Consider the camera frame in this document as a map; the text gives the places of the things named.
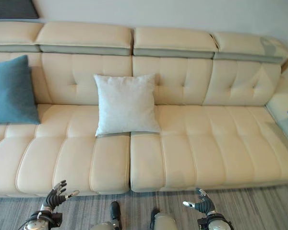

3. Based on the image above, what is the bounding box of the blue square cushion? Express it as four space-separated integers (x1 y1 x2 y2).
0 55 41 126

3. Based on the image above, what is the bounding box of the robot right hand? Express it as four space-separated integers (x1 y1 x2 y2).
182 187 217 214

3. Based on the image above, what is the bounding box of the cream leather sofa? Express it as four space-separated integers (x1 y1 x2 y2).
0 21 288 197

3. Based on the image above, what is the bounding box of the white square cushion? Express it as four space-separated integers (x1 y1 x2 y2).
93 73 161 138

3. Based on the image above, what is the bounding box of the robot right leg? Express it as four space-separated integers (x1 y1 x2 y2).
149 209 180 230

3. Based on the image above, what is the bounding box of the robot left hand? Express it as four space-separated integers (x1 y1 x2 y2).
42 180 80 209

